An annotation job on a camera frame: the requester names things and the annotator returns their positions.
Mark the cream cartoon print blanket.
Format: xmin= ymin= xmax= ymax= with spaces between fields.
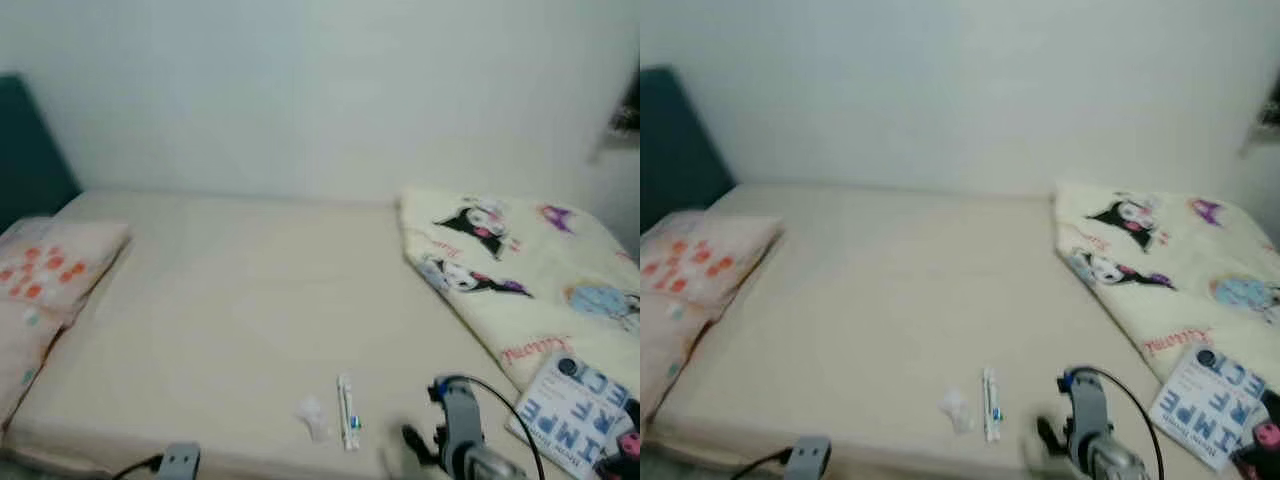
xmin=1053 ymin=180 xmax=1280 ymax=386
xmin=398 ymin=187 xmax=641 ymax=396

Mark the pink pillow with orange print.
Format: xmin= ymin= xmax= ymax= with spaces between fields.
xmin=0 ymin=217 xmax=133 ymax=426
xmin=640 ymin=210 xmax=784 ymax=416

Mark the white tube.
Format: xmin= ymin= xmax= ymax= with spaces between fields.
xmin=981 ymin=366 xmax=1004 ymax=443
xmin=337 ymin=374 xmax=362 ymax=451

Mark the white book with blue letters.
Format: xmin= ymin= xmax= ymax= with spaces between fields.
xmin=505 ymin=355 xmax=641 ymax=479
xmin=1148 ymin=345 xmax=1280 ymax=471

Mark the black and pink plush toy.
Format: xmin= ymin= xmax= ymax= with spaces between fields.
xmin=600 ymin=400 xmax=641 ymax=480
xmin=1232 ymin=390 xmax=1280 ymax=480

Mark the cream sheeted mattress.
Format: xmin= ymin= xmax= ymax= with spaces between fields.
xmin=0 ymin=190 xmax=641 ymax=476
xmin=645 ymin=183 xmax=1280 ymax=476

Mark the teal upholstered headboard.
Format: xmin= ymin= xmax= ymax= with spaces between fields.
xmin=640 ymin=66 xmax=736 ymax=236
xmin=0 ymin=75 xmax=83 ymax=233

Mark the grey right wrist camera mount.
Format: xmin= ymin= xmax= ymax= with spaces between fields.
xmin=432 ymin=375 xmax=486 ymax=476
xmin=1062 ymin=368 xmax=1113 ymax=471

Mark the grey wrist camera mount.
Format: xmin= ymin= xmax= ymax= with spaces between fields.
xmin=157 ymin=443 xmax=201 ymax=480
xmin=1062 ymin=368 xmax=1113 ymax=471
xmin=432 ymin=375 xmax=486 ymax=476
xmin=787 ymin=435 xmax=833 ymax=480

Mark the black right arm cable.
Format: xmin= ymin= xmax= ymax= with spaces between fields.
xmin=1085 ymin=366 xmax=1166 ymax=480
xmin=445 ymin=375 xmax=546 ymax=480

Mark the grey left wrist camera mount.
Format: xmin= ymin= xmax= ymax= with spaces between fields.
xmin=157 ymin=443 xmax=201 ymax=480
xmin=787 ymin=435 xmax=833 ymax=480

